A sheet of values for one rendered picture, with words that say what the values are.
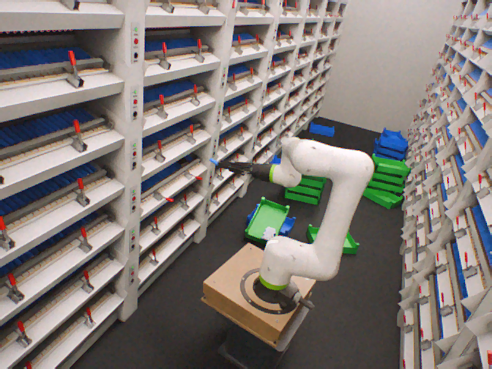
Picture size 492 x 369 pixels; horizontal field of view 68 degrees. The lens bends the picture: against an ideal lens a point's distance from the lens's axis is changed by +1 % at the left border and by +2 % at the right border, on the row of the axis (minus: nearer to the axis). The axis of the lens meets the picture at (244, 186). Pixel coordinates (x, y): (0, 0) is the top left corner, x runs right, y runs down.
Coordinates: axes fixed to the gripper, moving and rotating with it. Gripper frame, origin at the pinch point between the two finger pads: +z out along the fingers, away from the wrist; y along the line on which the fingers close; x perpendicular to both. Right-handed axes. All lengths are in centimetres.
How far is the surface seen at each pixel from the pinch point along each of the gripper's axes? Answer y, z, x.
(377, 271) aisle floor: -57, -79, 79
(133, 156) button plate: 56, 8, -21
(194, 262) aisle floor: 5, 19, 63
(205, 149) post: -10.1, 17.7, -2.6
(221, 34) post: -10, 6, -61
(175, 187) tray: 21.0, 16.6, 7.7
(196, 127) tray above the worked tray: -3.6, 18.6, -16.3
